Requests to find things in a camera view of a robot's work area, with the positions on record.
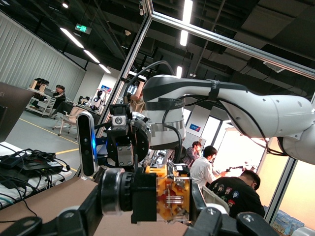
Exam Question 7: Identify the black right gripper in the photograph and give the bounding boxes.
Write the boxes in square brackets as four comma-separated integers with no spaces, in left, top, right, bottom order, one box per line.
[105,104,151,171]

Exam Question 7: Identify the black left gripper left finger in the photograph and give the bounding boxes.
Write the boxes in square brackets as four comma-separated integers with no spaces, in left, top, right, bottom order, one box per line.
[0,182,104,236]

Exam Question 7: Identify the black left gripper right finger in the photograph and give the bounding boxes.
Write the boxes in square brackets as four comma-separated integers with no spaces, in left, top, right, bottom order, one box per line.
[186,182,279,236]

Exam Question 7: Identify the orange black switch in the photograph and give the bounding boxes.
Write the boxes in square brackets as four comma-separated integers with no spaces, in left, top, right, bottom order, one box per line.
[99,164,192,225]

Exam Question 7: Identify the person in black printed shirt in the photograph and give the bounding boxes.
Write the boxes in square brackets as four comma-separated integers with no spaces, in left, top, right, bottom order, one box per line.
[208,169,266,219]

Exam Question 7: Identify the beige office chair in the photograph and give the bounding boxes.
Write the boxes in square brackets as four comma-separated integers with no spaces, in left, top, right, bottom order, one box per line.
[52,105,83,136]

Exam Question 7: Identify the person in white shirt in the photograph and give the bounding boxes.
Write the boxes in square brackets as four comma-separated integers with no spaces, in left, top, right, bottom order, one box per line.
[189,145,223,196]

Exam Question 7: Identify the blue printed boxes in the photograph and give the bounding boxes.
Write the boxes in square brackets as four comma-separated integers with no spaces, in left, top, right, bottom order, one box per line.
[271,209,306,236]

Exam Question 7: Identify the person in dark jacket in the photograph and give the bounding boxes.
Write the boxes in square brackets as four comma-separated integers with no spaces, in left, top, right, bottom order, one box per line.
[182,141,203,168]

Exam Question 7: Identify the seated person in black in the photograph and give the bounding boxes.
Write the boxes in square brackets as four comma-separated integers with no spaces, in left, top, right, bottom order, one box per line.
[50,84,66,118]

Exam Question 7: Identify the white shelf cart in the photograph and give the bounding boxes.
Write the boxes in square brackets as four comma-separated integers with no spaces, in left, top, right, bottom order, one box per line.
[25,87,57,117]

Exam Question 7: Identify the dark monitor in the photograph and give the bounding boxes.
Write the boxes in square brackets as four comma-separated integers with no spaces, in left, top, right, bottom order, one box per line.
[0,82,30,143]

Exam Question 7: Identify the green exit sign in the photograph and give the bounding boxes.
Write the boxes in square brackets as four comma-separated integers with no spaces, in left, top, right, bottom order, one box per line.
[74,23,93,35]

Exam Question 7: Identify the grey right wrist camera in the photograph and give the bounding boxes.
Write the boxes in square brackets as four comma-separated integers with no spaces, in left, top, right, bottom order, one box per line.
[75,111,98,177]

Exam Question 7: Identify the person holding camera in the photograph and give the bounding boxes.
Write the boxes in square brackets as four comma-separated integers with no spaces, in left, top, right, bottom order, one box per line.
[125,78,147,114]

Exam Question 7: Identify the black device with cables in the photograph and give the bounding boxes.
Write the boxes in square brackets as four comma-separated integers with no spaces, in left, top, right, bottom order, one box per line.
[0,147,72,197]

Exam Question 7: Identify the aluminium frame post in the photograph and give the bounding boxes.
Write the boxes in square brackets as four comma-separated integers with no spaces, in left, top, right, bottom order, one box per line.
[75,0,155,178]

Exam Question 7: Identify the aluminium frame beam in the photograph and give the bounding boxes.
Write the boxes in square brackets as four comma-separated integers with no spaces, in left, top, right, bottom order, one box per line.
[150,11,315,80]

